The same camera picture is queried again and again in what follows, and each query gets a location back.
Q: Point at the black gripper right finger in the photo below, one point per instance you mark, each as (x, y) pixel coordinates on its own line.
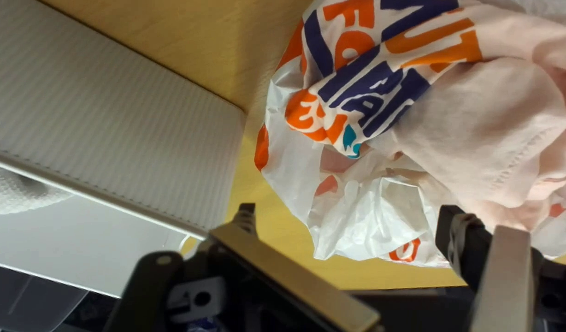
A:
(516, 286)

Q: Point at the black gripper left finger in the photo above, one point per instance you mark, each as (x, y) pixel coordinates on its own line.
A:
(235, 283)

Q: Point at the white orange plastic bag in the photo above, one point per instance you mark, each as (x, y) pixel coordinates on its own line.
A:
(381, 203)

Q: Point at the pink printed cloth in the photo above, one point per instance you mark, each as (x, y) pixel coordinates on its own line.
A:
(473, 93)

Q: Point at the white plastic box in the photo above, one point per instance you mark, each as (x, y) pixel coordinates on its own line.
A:
(145, 155)

